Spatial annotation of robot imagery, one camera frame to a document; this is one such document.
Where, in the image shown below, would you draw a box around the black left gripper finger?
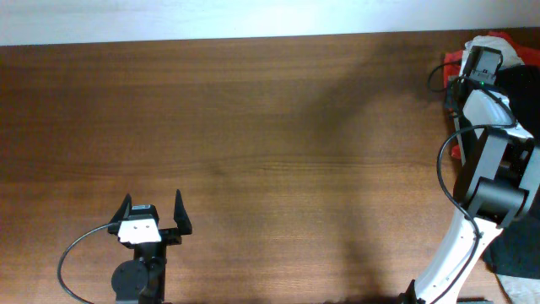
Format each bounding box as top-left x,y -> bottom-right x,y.
110,193 -> 132,224
173,189 -> 192,236

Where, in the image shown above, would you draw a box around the black shorts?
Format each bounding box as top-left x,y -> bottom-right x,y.
453,65 -> 539,279

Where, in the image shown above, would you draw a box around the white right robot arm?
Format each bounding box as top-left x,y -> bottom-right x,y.
397,46 -> 539,303

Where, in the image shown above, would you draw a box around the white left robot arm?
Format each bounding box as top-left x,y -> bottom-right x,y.
107,190 -> 192,304

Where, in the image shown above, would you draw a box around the red garment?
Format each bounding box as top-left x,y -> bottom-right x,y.
443,31 -> 539,138

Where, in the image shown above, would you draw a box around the grey trousers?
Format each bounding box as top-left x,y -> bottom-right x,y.
454,117 -> 539,303

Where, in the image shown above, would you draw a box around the white garment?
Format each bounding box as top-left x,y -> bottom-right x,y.
459,35 -> 524,75

